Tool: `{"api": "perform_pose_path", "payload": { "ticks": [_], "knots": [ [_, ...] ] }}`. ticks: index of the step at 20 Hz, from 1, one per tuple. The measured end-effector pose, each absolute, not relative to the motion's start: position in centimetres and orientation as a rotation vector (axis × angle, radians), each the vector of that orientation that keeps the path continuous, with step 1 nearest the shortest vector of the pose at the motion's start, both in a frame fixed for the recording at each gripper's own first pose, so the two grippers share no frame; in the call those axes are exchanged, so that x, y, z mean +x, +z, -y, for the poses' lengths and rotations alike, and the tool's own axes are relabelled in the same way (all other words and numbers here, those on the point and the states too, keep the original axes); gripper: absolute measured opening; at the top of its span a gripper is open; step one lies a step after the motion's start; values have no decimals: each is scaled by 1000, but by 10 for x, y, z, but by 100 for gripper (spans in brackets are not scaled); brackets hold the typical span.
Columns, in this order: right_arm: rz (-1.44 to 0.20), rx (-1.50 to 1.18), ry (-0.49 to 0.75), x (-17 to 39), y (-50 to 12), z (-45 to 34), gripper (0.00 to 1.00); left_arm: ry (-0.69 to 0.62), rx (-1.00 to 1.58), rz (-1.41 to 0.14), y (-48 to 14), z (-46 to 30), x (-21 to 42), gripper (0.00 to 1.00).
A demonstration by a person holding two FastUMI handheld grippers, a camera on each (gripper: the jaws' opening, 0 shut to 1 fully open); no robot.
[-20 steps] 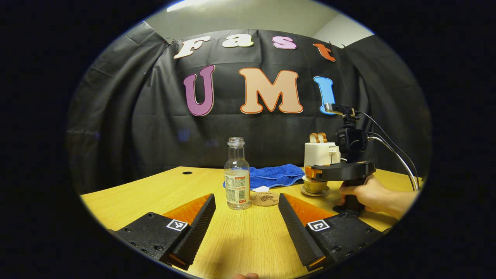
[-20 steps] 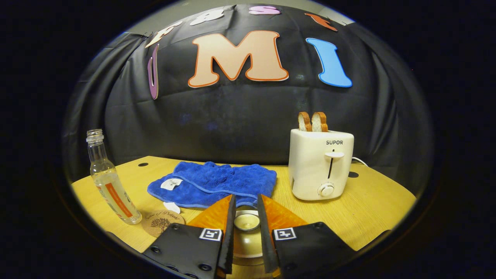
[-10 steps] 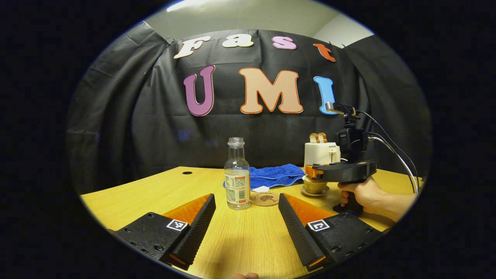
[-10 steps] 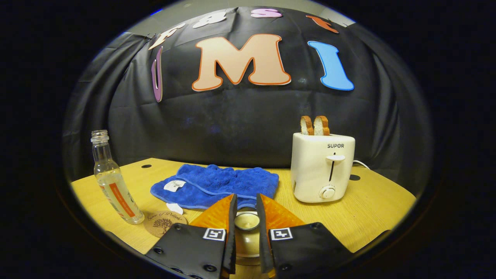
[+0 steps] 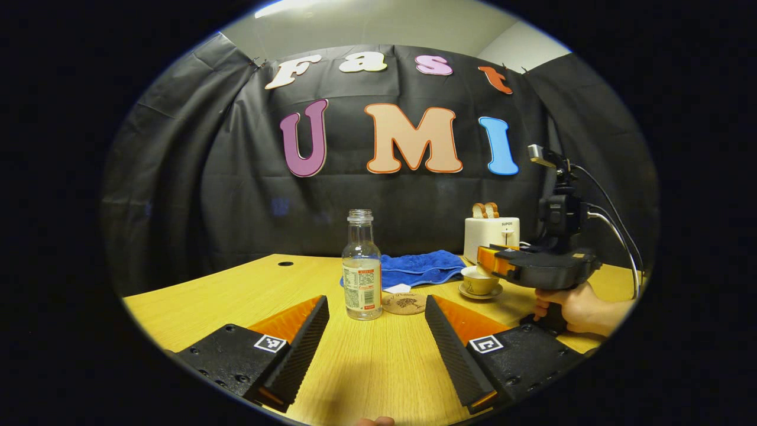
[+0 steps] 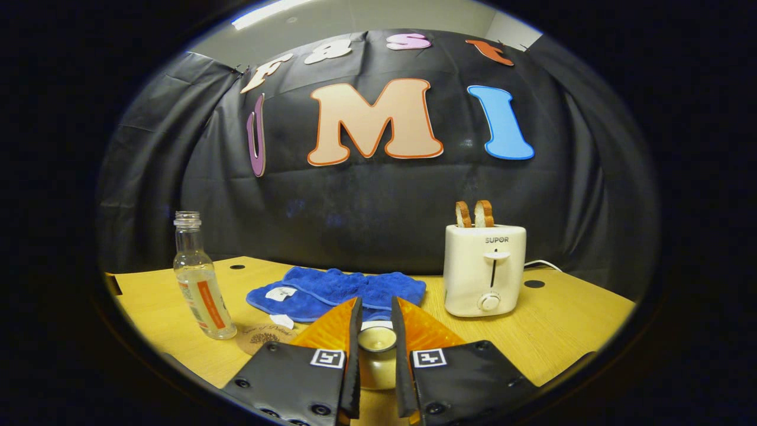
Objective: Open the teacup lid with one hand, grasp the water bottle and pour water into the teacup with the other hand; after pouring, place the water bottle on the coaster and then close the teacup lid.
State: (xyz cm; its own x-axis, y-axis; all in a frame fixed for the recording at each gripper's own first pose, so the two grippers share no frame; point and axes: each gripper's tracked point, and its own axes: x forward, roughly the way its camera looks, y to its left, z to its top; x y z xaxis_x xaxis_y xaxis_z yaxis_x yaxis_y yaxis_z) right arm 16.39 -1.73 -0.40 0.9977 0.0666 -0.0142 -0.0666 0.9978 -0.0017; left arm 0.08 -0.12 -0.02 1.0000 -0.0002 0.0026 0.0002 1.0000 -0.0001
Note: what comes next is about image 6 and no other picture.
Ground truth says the clear plastic water bottle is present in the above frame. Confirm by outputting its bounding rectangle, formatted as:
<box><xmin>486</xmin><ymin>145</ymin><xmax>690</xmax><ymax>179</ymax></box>
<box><xmin>173</xmin><ymin>211</ymin><xmax>238</xmax><ymax>341</ymax></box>

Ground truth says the round cork coaster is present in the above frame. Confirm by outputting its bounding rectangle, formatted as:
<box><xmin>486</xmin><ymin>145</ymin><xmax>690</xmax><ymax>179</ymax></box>
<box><xmin>235</xmin><ymin>322</ymin><xmax>303</xmax><ymax>357</ymax></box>

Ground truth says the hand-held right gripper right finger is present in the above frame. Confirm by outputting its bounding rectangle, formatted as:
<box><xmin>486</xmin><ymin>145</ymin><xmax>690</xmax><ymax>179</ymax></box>
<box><xmin>390</xmin><ymin>296</ymin><xmax>539</xmax><ymax>426</ymax></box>

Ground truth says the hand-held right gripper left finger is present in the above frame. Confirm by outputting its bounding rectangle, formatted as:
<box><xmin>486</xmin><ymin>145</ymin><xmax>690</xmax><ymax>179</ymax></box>
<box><xmin>222</xmin><ymin>296</ymin><xmax>363</xmax><ymax>426</ymax></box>

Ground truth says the blue towel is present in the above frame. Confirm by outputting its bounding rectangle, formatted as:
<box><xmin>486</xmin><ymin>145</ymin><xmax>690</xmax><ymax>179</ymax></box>
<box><xmin>245</xmin><ymin>266</ymin><xmax>428</xmax><ymax>325</ymax></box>

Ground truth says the black backdrop cloth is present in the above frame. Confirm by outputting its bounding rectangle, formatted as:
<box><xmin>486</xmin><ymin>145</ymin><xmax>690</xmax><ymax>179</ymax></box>
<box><xmin>96</xmin><ymin>28</ymin><xmax>661</xmax><ymax>302</ymax></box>

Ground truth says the cream toaster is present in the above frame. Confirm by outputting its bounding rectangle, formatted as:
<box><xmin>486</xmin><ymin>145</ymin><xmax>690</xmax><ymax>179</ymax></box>
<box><xmin>443</xmin><ymin>224</ymin><xmax>528</xmax><ymax>318</ymax></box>

